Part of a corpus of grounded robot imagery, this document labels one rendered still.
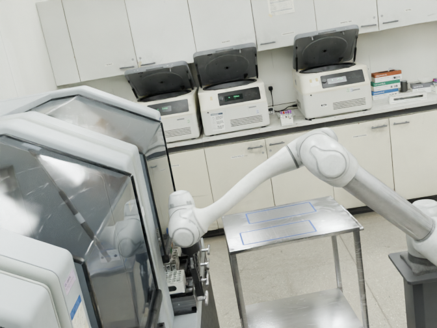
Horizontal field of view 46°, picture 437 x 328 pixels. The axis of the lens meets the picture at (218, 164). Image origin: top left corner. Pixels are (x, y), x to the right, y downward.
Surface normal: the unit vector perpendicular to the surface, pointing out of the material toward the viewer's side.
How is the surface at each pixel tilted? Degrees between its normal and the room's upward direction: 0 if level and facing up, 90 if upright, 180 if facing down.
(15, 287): 29
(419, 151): 90
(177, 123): 90
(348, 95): 90
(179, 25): 90
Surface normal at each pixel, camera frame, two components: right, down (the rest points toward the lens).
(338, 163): -0.03, 0.20
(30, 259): 0.33, -0.91
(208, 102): -0.07, -0.26
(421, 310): -0.70, 0.30
